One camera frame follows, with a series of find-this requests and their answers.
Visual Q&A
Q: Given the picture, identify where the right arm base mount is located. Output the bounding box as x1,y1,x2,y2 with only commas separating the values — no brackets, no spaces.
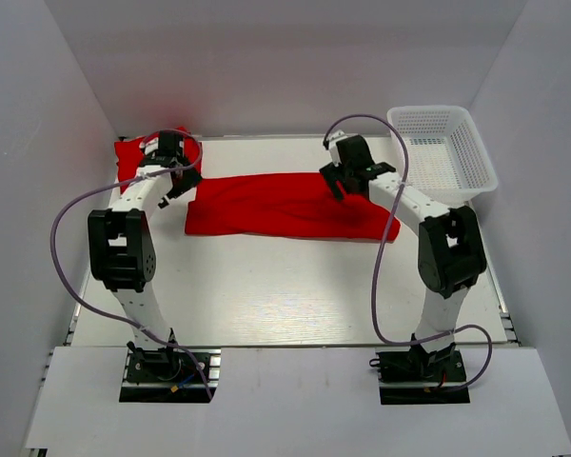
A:
369,350,470,406

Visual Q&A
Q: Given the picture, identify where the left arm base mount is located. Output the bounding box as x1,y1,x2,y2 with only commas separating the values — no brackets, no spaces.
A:
119,344,221,405

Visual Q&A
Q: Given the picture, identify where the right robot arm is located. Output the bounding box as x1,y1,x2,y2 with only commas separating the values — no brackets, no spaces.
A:
320,130,487,372

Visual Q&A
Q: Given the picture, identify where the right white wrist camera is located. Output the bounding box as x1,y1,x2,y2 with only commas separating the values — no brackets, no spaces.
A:
323,130,348,167

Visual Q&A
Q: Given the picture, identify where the folded red t-shirt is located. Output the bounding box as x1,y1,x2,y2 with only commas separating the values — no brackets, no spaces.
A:
114,127,202,182

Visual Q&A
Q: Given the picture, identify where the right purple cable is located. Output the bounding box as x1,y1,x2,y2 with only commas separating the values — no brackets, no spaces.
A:
322,113,494,391

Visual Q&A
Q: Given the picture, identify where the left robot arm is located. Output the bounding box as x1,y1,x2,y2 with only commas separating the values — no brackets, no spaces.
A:
88,129,202,377

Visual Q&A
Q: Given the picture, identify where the red t-shirt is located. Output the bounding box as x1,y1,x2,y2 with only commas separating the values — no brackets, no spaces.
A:
185,172,389,241
114,127,202,182

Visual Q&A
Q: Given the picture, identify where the white plastic basket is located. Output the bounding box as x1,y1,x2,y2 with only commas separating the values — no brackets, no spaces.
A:
386,105,498,206

